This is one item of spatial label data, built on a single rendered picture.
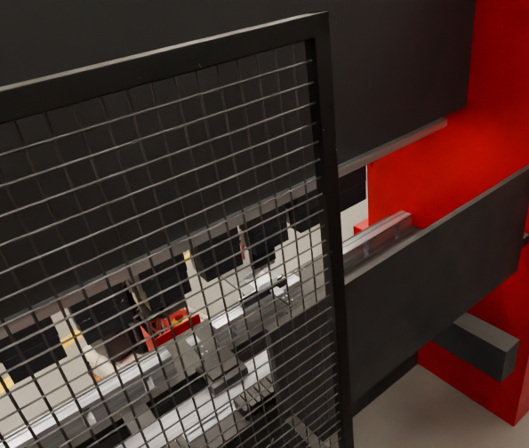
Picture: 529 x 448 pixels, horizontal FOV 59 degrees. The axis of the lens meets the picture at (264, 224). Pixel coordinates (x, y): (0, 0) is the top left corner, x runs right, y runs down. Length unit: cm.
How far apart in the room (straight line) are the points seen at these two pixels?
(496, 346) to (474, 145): 75
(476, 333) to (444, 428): 92
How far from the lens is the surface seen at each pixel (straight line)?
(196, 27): 111
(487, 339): 174
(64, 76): 44
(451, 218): 145
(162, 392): 166
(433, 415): 262
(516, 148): 189
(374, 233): 206
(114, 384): 161
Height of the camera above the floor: 206
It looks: 30 degrees down
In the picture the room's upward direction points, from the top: 9 degrees counter-clockwise
